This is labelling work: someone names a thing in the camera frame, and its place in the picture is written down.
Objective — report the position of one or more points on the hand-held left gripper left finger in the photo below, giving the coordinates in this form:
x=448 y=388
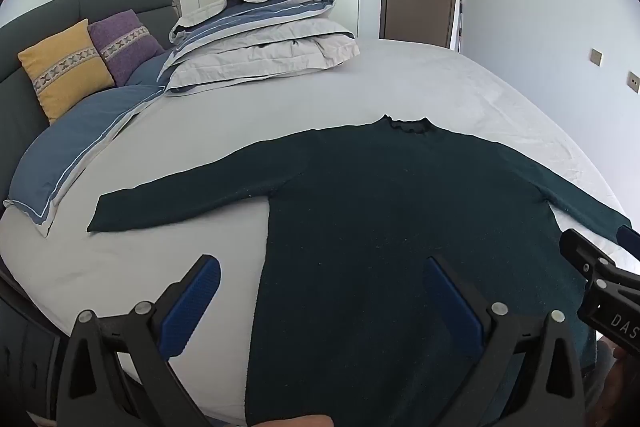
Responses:
x=192 y=302

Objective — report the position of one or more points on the yellow patterned cushion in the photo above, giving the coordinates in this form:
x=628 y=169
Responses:
x=67 y=67

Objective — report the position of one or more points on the dark green padded headboard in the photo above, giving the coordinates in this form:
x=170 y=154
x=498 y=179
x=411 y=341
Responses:
x=35 y=37

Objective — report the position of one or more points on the purple patterned cushion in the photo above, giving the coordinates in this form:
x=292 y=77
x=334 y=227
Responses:
x=125 y=44

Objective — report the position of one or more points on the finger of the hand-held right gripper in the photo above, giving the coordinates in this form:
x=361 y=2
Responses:
x=631 y=239
x=577 y=249

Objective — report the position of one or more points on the bed with white sheet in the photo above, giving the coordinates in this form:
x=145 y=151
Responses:
x=430 y=77

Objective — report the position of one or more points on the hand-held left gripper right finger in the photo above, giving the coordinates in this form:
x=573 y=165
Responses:
x=450 y=302

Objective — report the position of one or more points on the dark green sweater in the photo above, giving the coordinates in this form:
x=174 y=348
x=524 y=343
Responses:
x=375 y=217

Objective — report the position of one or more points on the beige wall socket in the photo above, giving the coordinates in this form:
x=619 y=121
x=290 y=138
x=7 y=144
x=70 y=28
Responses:
x=634 y=82
x=596 y=56

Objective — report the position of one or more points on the folded beige blue duvet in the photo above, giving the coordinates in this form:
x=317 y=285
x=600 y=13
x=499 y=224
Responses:
x=260 y=9

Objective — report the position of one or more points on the large blue pillow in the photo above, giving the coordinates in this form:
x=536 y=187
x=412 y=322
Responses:
x=75 y=147

